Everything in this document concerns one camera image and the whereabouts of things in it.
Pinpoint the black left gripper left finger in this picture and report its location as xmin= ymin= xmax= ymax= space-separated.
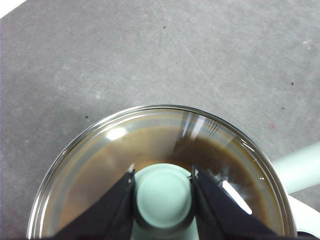
xmin=51 ymin=164 xmax=136 ymax=240

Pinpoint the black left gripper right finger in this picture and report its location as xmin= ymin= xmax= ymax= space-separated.
xmin=191 ymin=164 xmax=281 ymax=240

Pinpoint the yellow pumpkin with green stem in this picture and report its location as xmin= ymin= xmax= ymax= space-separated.
xmin=59 ymin=124 xmax=276 ymax=226

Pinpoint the glass lid with green knob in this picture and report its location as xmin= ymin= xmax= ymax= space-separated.
xmin=26 ymin=104 xmax=297 ymax=240

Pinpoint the mint green pot with handle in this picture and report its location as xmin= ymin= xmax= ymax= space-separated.
xmin=271 ymin=141 xmax=320 ymax=195

